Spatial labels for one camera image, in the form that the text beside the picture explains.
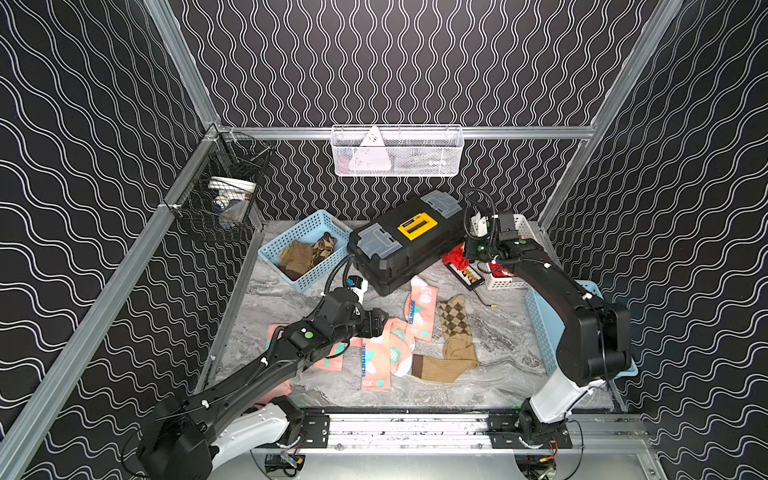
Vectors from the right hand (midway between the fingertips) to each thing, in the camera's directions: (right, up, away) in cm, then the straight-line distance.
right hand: (467, 244), depth 91 cm
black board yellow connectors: (+4, -11, +12) cm, 17 cm away
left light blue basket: (-55, +6, +23) cm, 60 cm away
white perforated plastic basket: (+27, +6, +19) cm, 33 cm away
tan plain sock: (-3, -32, -3) cm, 32 cm away
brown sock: (-56, -5, +9) cm, 57 cm away
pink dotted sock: (-23, -31, -5) cm, 39 cm away
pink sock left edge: (-52, -39, -10) cm, 66 cm away
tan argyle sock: (-47, -1, +15) cm, 50 cm away
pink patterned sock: (-14, -20, +4) cm, 25 cm away
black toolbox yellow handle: (-21, -1, -1) cm, 22 cm away
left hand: (-26, -18, -14) cm, 35 cm away
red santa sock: (-3, -4, +2) cm, 5 cm away
